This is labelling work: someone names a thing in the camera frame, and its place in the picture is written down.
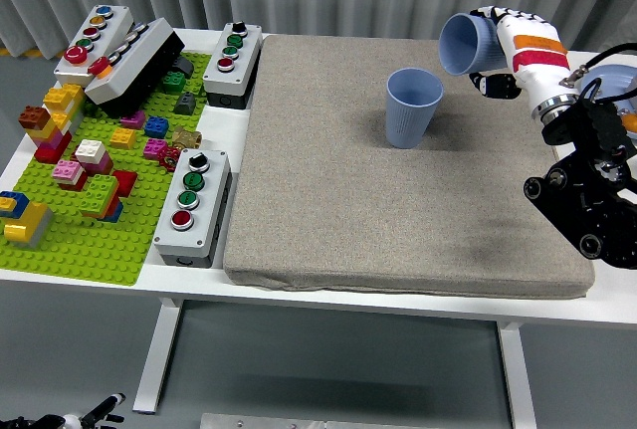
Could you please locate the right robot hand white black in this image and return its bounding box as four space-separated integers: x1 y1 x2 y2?
467 4 571 111

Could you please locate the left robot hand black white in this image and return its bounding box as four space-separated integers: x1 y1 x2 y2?
0 391 126 429

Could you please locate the blue ribbed plastic cup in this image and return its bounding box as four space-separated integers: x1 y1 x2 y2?
437 12 509 77
386 67 445 150

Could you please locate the blue plate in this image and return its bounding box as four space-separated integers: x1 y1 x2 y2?
579 64 637 140

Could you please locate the white table leg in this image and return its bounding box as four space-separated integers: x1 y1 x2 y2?
496 322 538 429
131 298 183 414

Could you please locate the green studded baseplate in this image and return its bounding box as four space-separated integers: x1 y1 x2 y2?
0 52 213 288

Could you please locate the yellow and grey brick stack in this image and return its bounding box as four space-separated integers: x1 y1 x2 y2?
3 201 55 250

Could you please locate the grey-brown fabric mat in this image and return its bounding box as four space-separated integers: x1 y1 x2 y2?
222 34 595 300

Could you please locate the green-topped brick stack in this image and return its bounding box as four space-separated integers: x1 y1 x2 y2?
79 174 124 224

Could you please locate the blue and yellow brick stack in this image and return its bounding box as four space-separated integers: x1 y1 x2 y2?
0 190 30 219

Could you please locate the red toy brick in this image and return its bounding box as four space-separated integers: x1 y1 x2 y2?
112 169 138 197

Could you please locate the grey four-button control box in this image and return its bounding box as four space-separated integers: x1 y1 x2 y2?
202 22 264 111
152 148 233 269

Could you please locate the pink-topped red brick stack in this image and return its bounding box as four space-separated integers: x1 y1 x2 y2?
52 159 90 193

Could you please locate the white-topped pink brick stack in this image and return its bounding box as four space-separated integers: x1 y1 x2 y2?
74 139 114 176

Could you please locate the magenta toy brick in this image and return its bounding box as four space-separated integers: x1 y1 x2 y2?
119 109 147 130
142 138 168 160

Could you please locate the yellow toy brick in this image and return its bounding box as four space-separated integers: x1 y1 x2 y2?
109 127 137 150

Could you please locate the blue toy brick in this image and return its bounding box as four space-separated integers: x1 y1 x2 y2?
143 115 170 140

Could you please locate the brown-topped brick stack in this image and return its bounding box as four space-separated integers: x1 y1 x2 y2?
18 106 75 164

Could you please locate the yellow and white brick stack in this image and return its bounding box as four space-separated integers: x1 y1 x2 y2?
43 83 86 137

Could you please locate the dark grey sloped brick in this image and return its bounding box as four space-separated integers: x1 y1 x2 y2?
172 92 198 115

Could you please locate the green toy brick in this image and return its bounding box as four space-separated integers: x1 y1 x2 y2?
161 71 187 95

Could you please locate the grey control box black base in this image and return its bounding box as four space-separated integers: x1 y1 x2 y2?
84 18 186 118

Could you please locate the black curved toy piece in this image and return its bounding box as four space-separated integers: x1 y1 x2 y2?
171 56 195 80

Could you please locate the grey five-button control box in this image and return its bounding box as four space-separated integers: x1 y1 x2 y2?
53 4 135 90

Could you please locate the brass valve red handle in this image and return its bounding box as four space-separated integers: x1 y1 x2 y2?
159 125 203 170

